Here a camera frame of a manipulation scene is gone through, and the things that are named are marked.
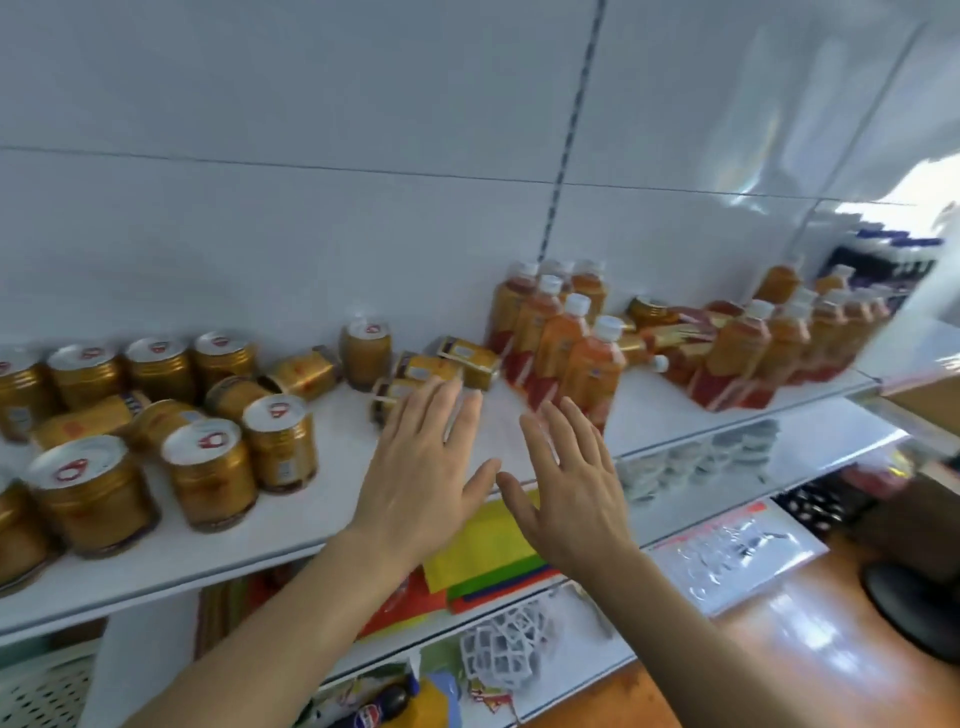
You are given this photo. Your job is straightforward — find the orange red packet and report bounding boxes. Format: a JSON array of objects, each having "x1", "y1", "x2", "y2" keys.
[{"x1": 358, "y1": 568, "x2": 451, "y2": 640}]

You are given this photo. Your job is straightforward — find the white plastic grid holder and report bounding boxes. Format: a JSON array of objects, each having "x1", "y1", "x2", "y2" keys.
[{"x1": 457, "y1": 596, "x2": 565, "y2": 693}]

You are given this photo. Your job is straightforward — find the yellow packet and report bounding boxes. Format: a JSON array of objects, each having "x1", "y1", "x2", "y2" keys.
[{"x1": 403, "y1": 671, "x2": 468, "y2": 728}]

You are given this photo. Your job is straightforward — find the brown cardboard box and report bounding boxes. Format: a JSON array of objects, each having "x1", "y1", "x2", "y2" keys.
[{"x1": 881, "y1": 373, "x2": 960, "y2": 438}]

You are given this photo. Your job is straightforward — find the person's left hand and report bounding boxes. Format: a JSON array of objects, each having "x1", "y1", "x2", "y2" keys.
[{"x1": 347, "y1": 375, "x2": 502, "y2": 562}]

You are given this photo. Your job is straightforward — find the clear plastic packets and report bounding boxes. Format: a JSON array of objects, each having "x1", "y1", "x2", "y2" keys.
[{"x1": 651, "y1": 497, "x2": 830, "y2": 618}]

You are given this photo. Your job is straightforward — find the row of small black bottles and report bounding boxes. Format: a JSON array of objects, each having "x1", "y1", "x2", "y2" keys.
[{"x1": 776, "y1": 478, "x2": 852, "y2": 535}]

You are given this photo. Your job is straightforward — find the white perforated basket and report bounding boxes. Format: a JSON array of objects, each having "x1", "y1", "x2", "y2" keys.
[{"x1": 0, "y1": 641, "x2": 102, "y2": 728}]

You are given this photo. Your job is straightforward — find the group of golden drink cans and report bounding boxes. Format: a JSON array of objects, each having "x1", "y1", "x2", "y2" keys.
[
  {"x1": 0, "y1": 315, "x2": 504, "y2": 597},
  {"x1": 618, "y1": 294, "x2": 740, "y2": 387}
]

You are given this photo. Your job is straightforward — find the row of orange juice bottles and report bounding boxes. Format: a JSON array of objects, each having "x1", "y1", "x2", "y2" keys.
[
  {"x1": 686, "y1": 258, "x2": 895, "y2": 414},
  {"x1": 486, "y1": 258, "x2": 629, "y2": 436}
]

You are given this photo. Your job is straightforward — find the person's left forearm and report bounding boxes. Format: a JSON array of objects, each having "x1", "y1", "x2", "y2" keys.
[{"x1": 123, "y1": 525, "x2": 427, "y2": 728}]

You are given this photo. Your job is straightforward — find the dark bottle with blue label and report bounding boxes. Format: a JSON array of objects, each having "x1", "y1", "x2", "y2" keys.
[{"x1": 348, "y1": 684, "x2": 415, "y2": 728}]

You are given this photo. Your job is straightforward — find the stack of coloured paper sheets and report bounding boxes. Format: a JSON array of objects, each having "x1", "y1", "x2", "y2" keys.
[{"x1": 422, "y1": 491, "x2": 564, "y2": 616}]

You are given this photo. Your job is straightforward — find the person's right forearm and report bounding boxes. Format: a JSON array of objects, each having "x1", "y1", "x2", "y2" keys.
[{"x1": 570, "y1": 551, "x2": 796, "y2": 728}]

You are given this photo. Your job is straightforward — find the white metal shelf unit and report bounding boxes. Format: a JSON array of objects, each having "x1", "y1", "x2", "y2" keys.
[{"x1": 0, "y1": 360, "x2": 912, "y2": 728}]

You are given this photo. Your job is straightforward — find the row of dark blue-capped bottles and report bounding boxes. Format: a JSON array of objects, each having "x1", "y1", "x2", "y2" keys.
[{"x1": 821, "y1": 221, "x2": 948, "y2": 290}]

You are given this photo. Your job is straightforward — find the person's right hand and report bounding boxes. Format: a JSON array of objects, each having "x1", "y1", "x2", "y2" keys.
[{"x1": 495, "y1": 397, "x2": 640, "y2": 580}]

